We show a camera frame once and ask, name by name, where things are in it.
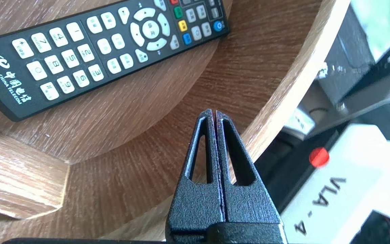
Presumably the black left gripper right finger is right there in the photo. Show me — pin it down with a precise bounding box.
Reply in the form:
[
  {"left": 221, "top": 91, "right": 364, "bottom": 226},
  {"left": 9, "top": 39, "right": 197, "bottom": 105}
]
[{"left": 216, "top": 110, "right": 283, "bottom": 224}]

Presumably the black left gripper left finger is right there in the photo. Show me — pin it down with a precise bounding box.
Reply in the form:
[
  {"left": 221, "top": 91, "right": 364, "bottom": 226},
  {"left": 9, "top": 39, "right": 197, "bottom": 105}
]
[{"left": 166, "top": 109, "right": 228, "bottom": 242}]

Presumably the round wooden side table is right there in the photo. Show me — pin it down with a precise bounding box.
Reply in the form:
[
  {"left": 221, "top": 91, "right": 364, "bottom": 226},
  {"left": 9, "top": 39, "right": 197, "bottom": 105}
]
[{"left": 0, "top": 0, "right": 351, "bottom": 244}]

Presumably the white robot base body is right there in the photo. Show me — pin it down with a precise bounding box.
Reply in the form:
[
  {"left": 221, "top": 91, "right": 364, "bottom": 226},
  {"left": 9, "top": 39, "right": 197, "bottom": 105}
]
[{"left": 254, "top": 0, "right": 390, "bottom": 244}]

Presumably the black TV remote control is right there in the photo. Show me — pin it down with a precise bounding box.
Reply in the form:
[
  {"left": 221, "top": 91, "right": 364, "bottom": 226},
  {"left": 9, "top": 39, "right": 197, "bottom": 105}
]
[{"left": 0, "top": 0, "right": 231, "bottom": 122}]

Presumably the red round button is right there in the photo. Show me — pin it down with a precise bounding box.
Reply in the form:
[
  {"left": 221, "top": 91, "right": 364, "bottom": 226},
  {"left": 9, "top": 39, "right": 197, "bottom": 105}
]
[{"left": 309, "top": 147, "right": 330, "bottom": 168}]

